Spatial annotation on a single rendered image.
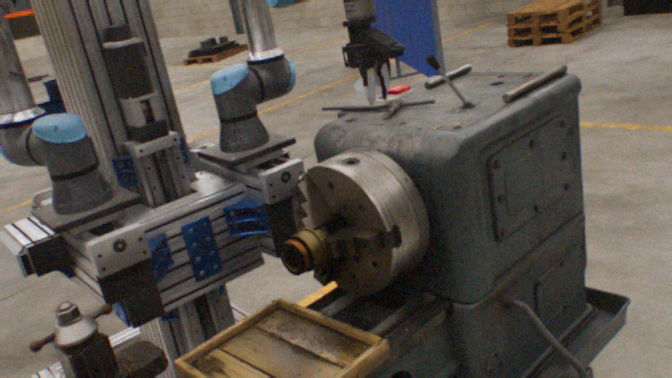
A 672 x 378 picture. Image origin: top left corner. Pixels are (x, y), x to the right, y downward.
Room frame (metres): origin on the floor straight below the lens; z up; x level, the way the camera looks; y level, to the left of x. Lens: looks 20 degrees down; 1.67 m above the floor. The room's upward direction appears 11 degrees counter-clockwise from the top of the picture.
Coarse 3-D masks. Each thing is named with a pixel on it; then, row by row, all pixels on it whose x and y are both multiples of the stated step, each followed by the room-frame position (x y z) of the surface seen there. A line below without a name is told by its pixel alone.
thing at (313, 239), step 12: (300, 240) 1.26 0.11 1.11; (312, 240) 1.26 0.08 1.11; (288, 252) 1.28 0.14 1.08; (300, 252) 1.23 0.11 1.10; (312, 252) 1.24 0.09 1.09; (324, 252) 1.25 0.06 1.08; (288, 264) 1.26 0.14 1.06; (300, 264) 1.23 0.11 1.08; (312, 264) 1.24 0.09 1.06; (324, 264) 1.26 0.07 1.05
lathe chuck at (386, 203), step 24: (312, 168) 1.38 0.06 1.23; (336, 168) 1.32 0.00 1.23; (360, 168) 1.32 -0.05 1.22; (384, 168) 1.33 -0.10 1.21; (336, 192) 1.33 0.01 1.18; (360, 192) 1.27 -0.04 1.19; (384, 192) 1.28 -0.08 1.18; (360, 216) 1.28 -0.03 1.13; (384, 216) 1.24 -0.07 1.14; (408, 216) 1.27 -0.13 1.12; (408, 240) 1.26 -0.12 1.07; (360, 264) 1.31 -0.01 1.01; (384, 264) 1.25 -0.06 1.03; (408, 264) 1.28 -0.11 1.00; (360, 288) 1.32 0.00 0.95
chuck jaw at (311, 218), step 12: (312, 180) 1.39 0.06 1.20; (300, 192) 1.36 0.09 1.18; (312, 192) 1.36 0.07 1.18; (300, 204) 1.36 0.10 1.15; (312, 204) 1.34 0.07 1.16; (324, 204) 1.36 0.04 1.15; (300, 216) 1.34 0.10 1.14; (312, 216) 1.32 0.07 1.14; (324, 216) 1.33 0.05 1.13; (336, 216) 1.39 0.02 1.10; (300, 228) 1.31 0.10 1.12; (312, 228) 1.30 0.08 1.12
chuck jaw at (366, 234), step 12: (348, 228) 1.30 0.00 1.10; (360, 228) 1.28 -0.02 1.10; (396, 228) 1.25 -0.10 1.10; (324, 240) 1.26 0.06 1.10; (336, 240) 1.26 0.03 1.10; (348, 240) 1.24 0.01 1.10; (360, 240) 1.23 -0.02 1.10; (372, 240) 1.22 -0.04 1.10; (384, 240) 1.24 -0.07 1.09; (396, 240) 1.25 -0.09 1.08; (336, 252) 1.25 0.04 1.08; (348, 252) 1.24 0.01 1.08; (360, 252) 1.24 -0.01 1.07; (372, 252) 1.22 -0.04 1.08
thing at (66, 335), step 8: (80, 320) 1.02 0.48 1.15; (88, 320) 1.03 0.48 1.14; (56, 328) 1.01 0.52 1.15; (64, 328) 1.00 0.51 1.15; (72, 328) 1.00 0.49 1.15; (80, 328) 1.01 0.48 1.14; (88, 328) 1.02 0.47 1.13; (96, 328) 1.03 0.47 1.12; (56, 336) 1.00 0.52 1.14; (64, 336) 1.00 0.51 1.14; (72, 336) 1.00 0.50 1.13; (80, 336) 1.00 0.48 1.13; (88, 336) 1.01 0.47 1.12; (56, 344) 1.00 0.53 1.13; (64, 344) 0.99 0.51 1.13; (72, 344) 0.99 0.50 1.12
